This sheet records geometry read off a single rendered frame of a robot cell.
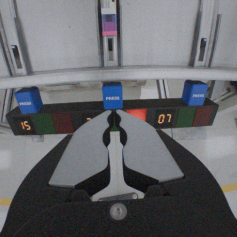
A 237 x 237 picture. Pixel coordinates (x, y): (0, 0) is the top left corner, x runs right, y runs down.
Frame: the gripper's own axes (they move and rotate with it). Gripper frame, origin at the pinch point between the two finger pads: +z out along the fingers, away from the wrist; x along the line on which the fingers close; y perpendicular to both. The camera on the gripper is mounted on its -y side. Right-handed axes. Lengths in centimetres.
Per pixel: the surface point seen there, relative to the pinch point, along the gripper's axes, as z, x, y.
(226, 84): 12.1, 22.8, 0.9
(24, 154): 50, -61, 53
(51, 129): 6.0, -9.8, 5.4
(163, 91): 44, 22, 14
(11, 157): 49, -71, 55
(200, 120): 6.0, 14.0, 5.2
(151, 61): 5.1, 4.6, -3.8
